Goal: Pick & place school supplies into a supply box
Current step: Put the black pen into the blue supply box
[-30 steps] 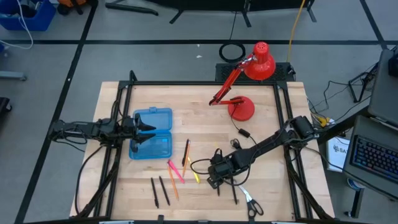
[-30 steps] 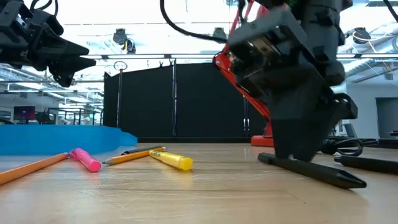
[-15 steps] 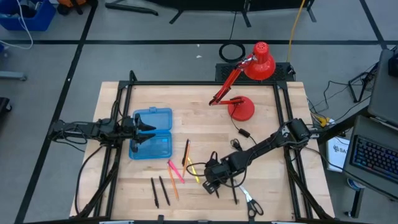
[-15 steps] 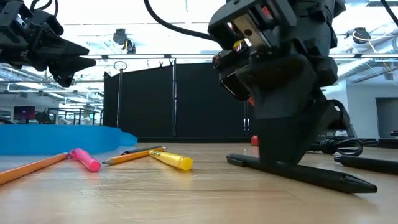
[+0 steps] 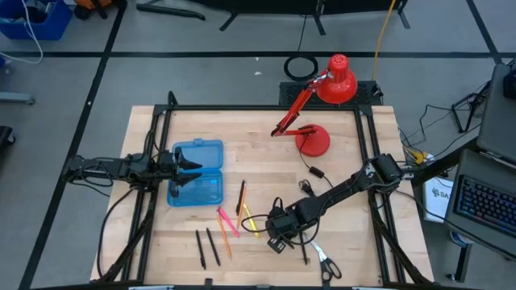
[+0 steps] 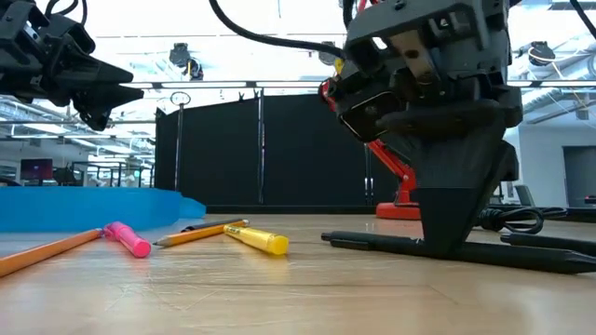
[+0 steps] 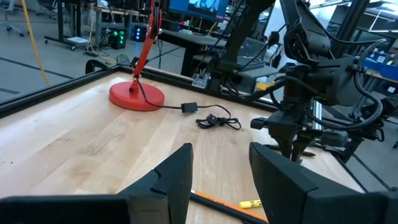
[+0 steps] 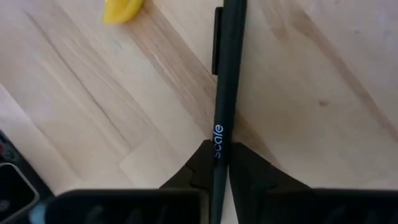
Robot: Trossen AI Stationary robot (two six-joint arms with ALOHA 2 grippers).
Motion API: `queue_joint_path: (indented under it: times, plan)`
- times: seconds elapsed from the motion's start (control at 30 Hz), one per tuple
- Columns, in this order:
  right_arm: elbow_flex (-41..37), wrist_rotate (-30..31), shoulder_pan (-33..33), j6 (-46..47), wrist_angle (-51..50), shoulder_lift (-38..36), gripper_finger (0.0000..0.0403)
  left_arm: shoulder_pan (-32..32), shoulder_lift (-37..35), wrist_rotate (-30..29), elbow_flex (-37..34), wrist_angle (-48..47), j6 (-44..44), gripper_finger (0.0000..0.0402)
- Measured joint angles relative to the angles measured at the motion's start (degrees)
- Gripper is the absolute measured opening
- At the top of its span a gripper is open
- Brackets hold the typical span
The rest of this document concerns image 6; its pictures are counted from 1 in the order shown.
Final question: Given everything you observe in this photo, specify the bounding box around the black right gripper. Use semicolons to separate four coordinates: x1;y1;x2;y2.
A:
344;0;525;258

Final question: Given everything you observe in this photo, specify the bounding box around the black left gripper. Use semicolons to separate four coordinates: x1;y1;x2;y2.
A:
0;0;145;132

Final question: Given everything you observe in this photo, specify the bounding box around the pink highlighter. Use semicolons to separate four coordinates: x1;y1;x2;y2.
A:
102;221;153;259

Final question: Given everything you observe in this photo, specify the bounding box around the orange pencil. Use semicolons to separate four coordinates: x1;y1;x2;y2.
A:
153;219;251;248
0;227;104;278

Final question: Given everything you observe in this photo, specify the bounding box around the yellow highlighter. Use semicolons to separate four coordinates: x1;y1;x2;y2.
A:
223;223;291;257

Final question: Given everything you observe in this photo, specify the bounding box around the blue plastic supply box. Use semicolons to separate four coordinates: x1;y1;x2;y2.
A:
0;185;207;233

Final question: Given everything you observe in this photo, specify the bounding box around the red desk lamp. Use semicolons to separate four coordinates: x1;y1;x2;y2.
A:
318;78;423;221

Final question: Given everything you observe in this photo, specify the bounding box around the black ceiling fixture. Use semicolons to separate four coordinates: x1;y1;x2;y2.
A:
169;42;205;81
528;40;556;66

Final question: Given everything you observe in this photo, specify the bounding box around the dark computer monitor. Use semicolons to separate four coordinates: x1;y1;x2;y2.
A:
20;157;54;181

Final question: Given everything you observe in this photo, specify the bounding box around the long ceiling light strip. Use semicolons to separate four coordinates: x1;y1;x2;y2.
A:
0;79;596;90

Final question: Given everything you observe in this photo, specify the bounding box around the black lamp power cable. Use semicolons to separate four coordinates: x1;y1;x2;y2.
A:
477;207;568;235

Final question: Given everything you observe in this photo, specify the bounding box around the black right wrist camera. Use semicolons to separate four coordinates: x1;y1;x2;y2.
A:
333;83;407;143

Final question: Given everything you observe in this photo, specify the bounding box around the thick black gripper cable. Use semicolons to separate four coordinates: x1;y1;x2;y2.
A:
208;0;346;60

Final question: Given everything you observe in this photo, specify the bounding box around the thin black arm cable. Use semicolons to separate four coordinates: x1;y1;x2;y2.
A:
569;0;596;39

